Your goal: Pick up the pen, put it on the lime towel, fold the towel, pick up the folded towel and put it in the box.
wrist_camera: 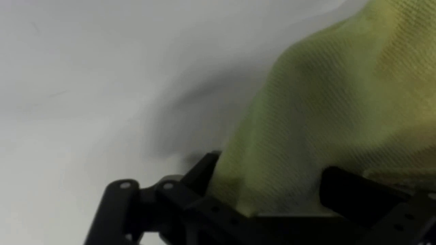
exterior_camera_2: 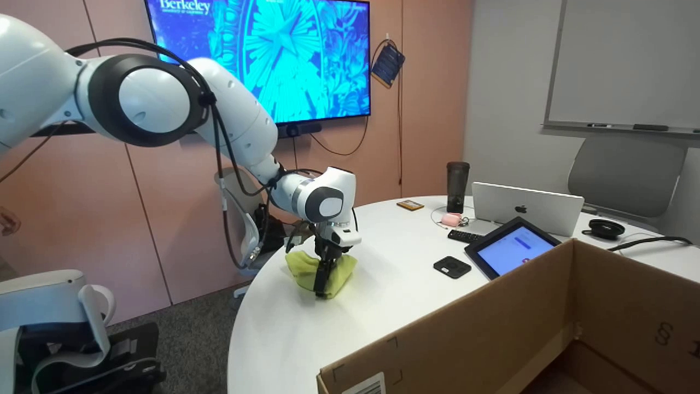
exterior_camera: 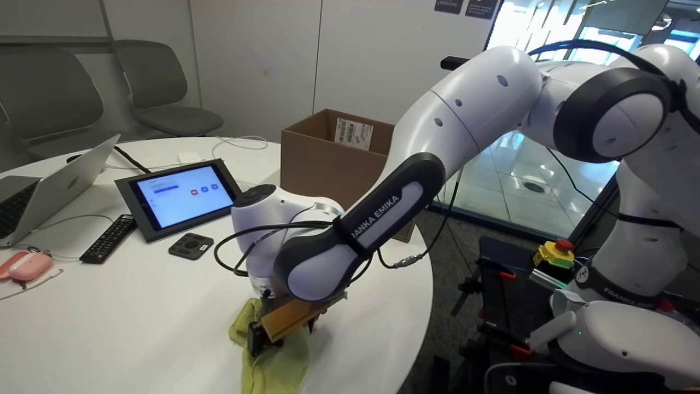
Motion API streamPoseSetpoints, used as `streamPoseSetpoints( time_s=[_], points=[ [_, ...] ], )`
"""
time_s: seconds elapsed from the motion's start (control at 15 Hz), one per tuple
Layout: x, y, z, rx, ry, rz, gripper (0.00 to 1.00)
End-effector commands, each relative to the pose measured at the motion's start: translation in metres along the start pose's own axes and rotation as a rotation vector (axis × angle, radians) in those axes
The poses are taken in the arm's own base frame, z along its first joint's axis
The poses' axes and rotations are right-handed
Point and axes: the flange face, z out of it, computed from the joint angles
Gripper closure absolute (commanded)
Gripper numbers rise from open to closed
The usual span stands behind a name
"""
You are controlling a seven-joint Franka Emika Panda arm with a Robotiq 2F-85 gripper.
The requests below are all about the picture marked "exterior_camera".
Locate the small black square puck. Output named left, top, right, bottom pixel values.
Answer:
left=166, top=232, right=217, bottom=262

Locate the large grey lounge chair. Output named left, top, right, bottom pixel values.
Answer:
left=0, top=45, right=104, bottom=165

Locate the black tablet with lit screen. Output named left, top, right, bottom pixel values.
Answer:
left=114, top=158, right=246, bottom=245

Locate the black remote control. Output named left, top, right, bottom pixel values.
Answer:
left=78, top=211, right=139, bottom=266

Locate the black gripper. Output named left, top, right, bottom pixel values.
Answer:
left=246, top=286, right=309, bottom=359

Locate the thin white charging cable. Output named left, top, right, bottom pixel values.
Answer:
left=39, top=208, right=123, bottom=232

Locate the pink soft case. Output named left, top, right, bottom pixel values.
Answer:
left=0, top=248, right=56, bottom=284

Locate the small grey lounge chair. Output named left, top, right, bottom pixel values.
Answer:
left=112, top=38, right=226, bottom=138

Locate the lime green towel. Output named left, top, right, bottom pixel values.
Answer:
left=226, top=296, right=313, bottom=394

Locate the black table cable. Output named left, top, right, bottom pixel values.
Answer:
left=64, top=142, right=154, bottom=175

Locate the yellow red emergency stop button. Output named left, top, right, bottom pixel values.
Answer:
left=533, top=235, right=579, bottom=273

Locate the dark wall plaque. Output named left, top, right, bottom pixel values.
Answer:
left=464, top=0, right=500, bottom=21
left=434, top=0, right=466, bottom=18

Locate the silver open laptop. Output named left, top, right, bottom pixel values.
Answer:
left=0, top=132, right=123, bottom=250

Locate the white table cable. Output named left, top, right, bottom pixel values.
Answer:
left=211, top=133, right=273, bottom=152

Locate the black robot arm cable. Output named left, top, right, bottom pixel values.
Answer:
left=213, top=161, right=468, bottom=279

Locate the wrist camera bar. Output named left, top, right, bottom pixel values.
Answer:
left=258, top=296, right=330, bottom=346

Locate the brown cardboard box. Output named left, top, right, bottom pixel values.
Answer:
left=281, top=107, right=415, bottom=245

